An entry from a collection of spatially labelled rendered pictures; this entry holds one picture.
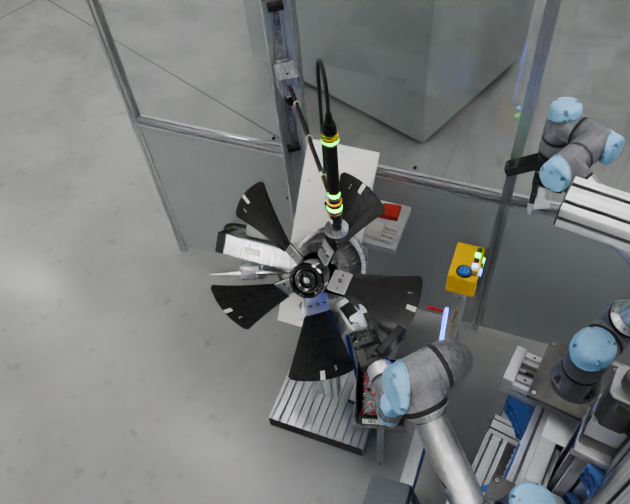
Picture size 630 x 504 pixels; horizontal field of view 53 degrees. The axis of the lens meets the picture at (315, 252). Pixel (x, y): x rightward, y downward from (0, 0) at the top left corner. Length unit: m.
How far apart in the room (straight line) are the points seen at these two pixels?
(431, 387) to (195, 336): 2.09
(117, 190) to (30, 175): 0.65
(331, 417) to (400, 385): 1.55
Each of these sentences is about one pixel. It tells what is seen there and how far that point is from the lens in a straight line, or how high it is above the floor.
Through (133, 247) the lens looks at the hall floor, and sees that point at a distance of 3.92.
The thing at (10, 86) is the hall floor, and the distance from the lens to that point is 5.53.
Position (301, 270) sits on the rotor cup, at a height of 1.24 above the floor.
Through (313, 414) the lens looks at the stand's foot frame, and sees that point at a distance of 3.06.
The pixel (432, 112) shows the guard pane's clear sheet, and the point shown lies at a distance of 2.40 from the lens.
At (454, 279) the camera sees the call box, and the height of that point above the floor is 1.06.
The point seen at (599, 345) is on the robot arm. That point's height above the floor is 1.27.
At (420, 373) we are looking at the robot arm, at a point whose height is 1.51.
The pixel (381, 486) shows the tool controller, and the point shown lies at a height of 1.24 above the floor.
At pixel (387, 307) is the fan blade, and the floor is 1.18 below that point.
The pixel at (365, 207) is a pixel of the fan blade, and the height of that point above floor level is 1.42.
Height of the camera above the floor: 2.87
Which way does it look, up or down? 52 degrees down
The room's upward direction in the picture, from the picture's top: 7 degrees counter-clockwise
